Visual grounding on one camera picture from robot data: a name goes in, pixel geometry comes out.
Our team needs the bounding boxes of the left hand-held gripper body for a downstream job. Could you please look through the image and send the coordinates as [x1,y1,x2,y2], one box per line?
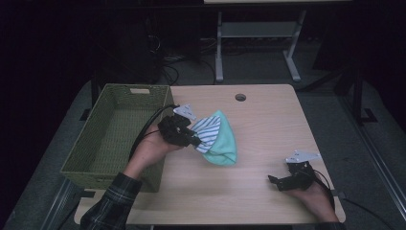
[157,103,197,148]

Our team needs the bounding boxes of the person's left hand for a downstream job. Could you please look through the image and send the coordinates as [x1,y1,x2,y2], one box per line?
[124,124,184,180]

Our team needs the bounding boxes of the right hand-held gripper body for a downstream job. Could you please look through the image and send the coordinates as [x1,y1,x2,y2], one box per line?
[284,149,322,192]

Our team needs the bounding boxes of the person's right hand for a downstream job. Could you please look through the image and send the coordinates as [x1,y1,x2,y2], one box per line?
[285,182,338,222]

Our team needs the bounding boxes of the mint green striped pet shirt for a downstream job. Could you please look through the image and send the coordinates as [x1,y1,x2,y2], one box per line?
[191,109,237,167]

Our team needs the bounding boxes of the thin black floor cable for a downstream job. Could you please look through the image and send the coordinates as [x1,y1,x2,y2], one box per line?
[343,197,389,230]

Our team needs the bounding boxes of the aluminium floor rail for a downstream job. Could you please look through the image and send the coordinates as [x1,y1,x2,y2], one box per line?
[41,177,77,230]
[338,95,406,222]

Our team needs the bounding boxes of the grey metal table frame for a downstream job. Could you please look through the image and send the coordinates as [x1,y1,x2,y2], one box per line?
[214,9,307,83]

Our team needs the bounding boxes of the tangle of black floor cables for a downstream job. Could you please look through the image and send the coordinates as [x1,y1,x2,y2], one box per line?
[157,54,216,86]

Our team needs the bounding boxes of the right hand-held gripper black cable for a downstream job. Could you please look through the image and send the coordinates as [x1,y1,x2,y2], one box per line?
[314,169,336,212]

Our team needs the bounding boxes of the black metal stand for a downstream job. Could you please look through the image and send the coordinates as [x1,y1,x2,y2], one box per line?
[331,65,379,126]

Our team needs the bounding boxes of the green woven basket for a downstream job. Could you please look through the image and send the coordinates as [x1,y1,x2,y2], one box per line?
[60,83,175,194]

